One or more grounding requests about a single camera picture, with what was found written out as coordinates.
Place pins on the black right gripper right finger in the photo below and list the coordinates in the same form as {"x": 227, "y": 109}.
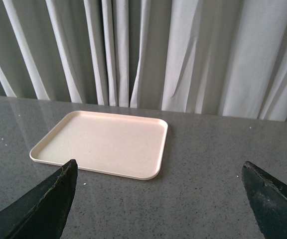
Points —
{"x": 267, "y": 196}

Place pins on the white pleated curtain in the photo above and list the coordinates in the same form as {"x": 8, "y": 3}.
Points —
{"x": 216, "y": 57}

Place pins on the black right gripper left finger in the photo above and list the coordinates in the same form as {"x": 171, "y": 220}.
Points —
{"x": 42, "y": 212}

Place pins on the beige rectangular plastic tray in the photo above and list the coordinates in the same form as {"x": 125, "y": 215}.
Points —
{"x": 119, "y": 145}

